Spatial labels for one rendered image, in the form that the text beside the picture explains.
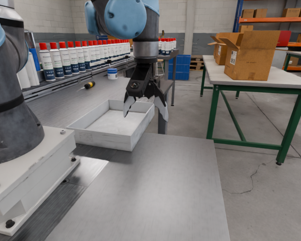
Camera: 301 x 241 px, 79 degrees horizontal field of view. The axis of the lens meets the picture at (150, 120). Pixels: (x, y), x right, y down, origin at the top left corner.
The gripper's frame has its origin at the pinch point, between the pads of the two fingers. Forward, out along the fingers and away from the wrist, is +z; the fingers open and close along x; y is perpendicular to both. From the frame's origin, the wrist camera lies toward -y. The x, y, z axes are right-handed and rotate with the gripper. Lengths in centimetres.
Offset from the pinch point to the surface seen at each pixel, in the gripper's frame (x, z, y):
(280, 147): -95, 67, 115
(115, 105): 16.4, 0.6, 13.1
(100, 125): 15.9, 2.8, -1.3
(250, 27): -160, -49, 673
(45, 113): 43.4, 3.2, 3.3
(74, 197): 5.3, 3.2, -31.4
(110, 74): 45, -1, 68
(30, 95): 62, 1, 16
